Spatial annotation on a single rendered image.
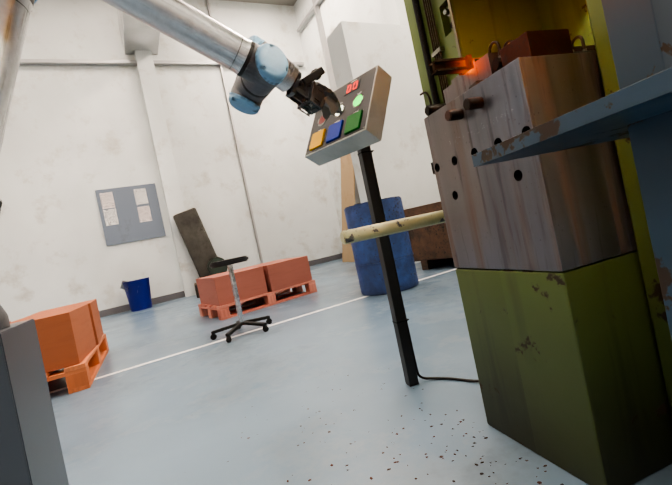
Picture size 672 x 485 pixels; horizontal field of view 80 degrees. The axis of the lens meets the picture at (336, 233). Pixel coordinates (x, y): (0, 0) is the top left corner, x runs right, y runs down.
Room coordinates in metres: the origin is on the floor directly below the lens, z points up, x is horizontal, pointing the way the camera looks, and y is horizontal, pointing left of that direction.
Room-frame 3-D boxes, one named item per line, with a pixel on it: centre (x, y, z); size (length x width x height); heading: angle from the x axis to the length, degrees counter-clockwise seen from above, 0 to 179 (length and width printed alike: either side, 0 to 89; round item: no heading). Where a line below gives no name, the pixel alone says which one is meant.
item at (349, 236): (1.37, -0.23, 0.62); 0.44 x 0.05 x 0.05; 108
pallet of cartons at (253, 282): (4.72, 1.06, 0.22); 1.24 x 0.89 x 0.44; 119
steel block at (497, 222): (1.08, -0.64, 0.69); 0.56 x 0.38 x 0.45; 108
